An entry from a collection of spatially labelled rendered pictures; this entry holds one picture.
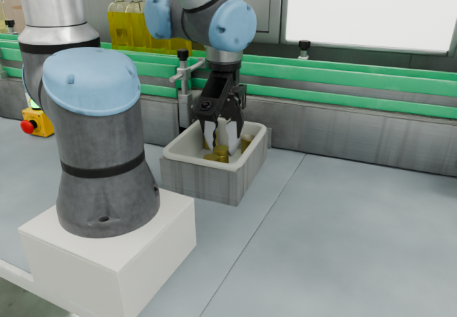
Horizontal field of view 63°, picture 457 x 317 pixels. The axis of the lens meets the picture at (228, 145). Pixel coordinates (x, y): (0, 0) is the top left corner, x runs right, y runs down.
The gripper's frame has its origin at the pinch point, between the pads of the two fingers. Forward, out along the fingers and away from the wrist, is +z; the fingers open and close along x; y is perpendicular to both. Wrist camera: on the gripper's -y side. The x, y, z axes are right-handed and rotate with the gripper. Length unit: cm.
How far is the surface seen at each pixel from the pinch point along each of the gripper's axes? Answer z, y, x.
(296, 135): 0.9, 15.6, -14.2
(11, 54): -14, 10, 67
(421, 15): -27, 33, -39
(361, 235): 5.6, -12.3, -31.4
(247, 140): -0.8, 5.7, -4.4
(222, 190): 2.5, -11.6, -4.4
